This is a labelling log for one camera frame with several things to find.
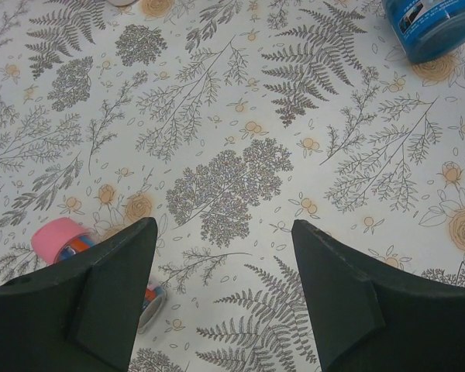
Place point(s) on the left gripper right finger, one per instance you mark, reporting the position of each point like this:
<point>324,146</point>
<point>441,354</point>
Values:
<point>369,316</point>

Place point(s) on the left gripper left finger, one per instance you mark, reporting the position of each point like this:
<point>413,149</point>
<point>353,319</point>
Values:
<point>82,313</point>

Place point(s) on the pink-capped clear tube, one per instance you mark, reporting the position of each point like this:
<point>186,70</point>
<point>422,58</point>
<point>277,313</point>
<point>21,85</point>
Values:
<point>62,238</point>

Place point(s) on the floral table mat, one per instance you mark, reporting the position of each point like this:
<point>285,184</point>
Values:
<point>226,121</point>

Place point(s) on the blue round jar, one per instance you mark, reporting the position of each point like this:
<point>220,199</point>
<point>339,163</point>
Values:
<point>427,30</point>

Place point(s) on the white three-drawer organizer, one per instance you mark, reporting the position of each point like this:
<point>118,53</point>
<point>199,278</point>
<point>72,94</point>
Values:
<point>120,3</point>

